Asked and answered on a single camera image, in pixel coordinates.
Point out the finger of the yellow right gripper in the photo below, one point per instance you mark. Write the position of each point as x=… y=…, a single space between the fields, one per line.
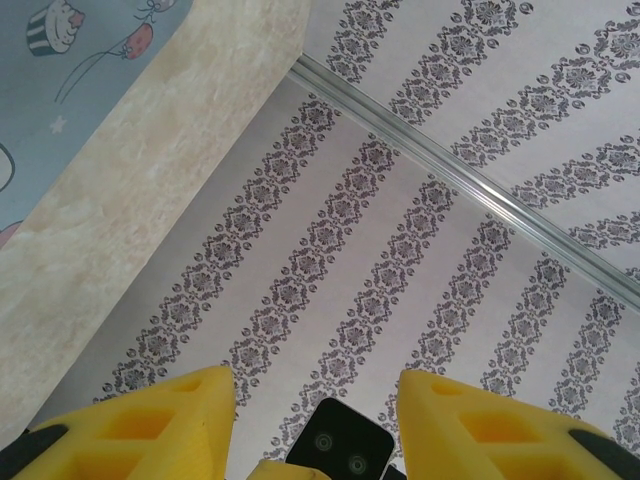
x=285 y=472

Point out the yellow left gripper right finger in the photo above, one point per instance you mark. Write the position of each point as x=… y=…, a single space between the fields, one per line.
x=475 y=440

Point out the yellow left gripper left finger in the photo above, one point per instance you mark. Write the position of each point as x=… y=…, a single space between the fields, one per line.
x=150 y=440

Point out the light blue printed pouch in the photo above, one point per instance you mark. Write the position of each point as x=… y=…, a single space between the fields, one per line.
x=75 y=75

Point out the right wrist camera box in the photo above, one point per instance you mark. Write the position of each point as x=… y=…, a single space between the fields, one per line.
x=340 y=435

